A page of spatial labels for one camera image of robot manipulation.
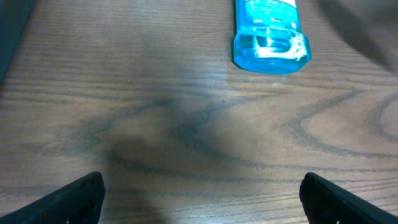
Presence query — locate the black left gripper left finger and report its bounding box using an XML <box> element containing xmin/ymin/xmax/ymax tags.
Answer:
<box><xmin>1</xmin><ymin>171</ymin><xmax>106</xmax><ymax>224</ymax></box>

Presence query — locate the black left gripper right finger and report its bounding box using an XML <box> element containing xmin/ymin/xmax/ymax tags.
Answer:
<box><xmin>299</xmin><ymin>172</ymin><xmax>397</xmax><ymax>224</ymax></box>

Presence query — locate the teal Listerine mouthwash bottle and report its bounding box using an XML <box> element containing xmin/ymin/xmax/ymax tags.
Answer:
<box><xmin>233</xmin><ymin>0</ymin><xmax>312</xmax><ymax>74</ymax></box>

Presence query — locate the grey plastic shopping basket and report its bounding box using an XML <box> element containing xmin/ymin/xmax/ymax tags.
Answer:
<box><xmin>0</xmin><ymin>0</ymin><xmax>36</xmax><ymax>82</ymax></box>

